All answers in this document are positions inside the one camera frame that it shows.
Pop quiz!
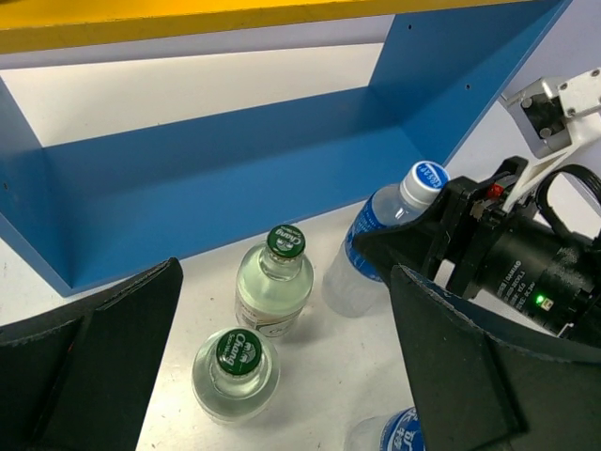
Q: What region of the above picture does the clear chang bottle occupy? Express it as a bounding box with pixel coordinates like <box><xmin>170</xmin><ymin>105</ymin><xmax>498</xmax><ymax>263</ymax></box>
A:
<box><xmin>235</xmin><ymin>225</ymin><xmax>314</xmax><ymax>338</ymax></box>
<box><xmin>192</xmin><ymin>327</ymin><xmax>281</xmax><ymax>425</ymax></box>

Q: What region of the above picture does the water bottle blue label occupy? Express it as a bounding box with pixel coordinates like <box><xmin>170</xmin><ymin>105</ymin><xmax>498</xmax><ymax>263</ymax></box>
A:
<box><xmin>344</xmin><ymin>407</ymin><xmax>425</xmax><ymax>451</ymax></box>
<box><xmin>322</xmin><ymin>160</ymin><xmax>450</xmax><ymax>318</ymax></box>

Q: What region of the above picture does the rear water bottle blue label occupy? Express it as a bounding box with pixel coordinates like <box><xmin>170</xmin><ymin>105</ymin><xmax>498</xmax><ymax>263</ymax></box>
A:
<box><xmin>322</xmin><ymin>160</ymin><xmax>450</xmax><ymax>318</ymax></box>

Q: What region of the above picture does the clear Chang bottle front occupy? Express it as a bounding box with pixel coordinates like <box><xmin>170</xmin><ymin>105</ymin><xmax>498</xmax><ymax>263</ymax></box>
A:
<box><xmin>192</xmin><ymin>327</ymin><xmax>281</xmax><ymax>425</ymax></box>

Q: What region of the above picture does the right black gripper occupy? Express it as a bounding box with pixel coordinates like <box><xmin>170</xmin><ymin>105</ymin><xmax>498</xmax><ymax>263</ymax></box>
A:
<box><xmin>351</xmin><ymin>157</ymin><xmax>592</xmax><ymax>336</ymax></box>

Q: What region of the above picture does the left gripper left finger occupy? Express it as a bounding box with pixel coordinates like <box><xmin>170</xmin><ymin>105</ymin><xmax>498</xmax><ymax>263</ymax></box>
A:
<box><xmin>1</xmin><ymin>258</ymin><xmax>183</xmax><ymax>450</ymax></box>

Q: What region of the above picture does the clear Chang bottle rear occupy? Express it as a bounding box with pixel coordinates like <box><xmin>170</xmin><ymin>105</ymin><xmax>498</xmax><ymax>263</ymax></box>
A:
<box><xmin>235</xmin><ymin>225</ymin><xmax>314</xmax><ymax>338</ymax></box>

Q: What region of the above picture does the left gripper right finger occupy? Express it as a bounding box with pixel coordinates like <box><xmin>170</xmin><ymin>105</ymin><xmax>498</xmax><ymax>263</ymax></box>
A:
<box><xmin>389</xmin><ymin>266</ymin><xmax>600</xmax><ymax>450</ymax></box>

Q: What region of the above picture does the blue and yellow shelf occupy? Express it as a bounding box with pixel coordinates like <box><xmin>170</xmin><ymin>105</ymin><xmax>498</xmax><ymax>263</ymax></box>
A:
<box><xmin>1</xmin><ymin>1</ymin><xmax>567</xmax><ymax>296</ymax></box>

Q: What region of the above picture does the front water bottle blue label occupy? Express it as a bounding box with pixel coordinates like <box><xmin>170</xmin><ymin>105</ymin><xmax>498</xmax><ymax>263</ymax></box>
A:
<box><xmin>344</xmin><ymin>407</ymin><xmax>425</xmax><ymax>451</ymax></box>

